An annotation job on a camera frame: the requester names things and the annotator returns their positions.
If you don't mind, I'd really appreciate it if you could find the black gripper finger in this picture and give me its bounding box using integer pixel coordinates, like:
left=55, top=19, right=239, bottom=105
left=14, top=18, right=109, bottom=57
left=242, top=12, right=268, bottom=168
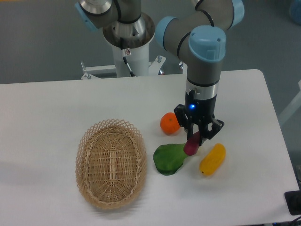
left=174, top=104, right=193, bottom=140
left=199, top=117, right=224, bottom=145

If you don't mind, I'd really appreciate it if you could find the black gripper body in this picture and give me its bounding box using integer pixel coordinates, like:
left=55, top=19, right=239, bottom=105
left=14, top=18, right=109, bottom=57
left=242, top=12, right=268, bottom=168
left=185, top=93, right=216, bottom=124

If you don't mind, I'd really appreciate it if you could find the purple sweet potato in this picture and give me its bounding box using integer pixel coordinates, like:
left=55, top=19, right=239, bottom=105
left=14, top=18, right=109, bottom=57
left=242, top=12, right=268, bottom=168
left=183, top=132, right=200, bottom=156

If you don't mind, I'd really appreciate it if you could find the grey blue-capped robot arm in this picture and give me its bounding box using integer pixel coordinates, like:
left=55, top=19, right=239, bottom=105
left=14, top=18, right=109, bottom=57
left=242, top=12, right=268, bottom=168
left=75, top=0, right=245, bottom=145

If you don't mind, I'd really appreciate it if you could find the oval wicker basket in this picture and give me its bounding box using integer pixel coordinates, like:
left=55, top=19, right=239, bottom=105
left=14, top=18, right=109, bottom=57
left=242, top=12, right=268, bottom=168
left=75, top=119, right=147, bottom=210

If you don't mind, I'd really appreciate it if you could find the orange mandarin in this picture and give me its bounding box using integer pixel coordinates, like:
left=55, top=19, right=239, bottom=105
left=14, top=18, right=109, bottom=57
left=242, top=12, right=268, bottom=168
left=160, top=112, right=180, bottom=135

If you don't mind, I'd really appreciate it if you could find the yellow bell pepper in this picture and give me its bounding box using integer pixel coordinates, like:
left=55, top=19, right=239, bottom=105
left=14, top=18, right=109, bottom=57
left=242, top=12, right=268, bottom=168
left=199, top=143, right=226, bottom=176

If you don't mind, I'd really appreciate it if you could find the green leafy vegetable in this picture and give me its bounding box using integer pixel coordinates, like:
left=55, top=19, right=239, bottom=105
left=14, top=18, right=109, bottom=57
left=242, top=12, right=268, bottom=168
left=153, top=144, right=188, bottom=176

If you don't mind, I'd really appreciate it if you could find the white furniture leg right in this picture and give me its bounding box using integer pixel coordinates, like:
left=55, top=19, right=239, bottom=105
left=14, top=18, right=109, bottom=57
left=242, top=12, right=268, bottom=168
left=278, top=81, right=301, bottom=127

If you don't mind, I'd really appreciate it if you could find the black device at table edge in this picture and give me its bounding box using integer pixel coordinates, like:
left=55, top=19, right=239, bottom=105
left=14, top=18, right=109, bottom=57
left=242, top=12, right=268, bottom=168
left=284, top=190, right=301, bottom=216

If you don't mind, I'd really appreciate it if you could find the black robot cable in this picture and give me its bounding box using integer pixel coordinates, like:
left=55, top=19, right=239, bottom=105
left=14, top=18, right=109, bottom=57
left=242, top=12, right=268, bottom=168
left=120, top=37, right=136, bottom=78

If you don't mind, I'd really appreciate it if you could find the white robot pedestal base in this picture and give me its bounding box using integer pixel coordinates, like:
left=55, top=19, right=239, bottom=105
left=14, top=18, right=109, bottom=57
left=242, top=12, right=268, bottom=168
left=80, top=11, right=188, bottom=80

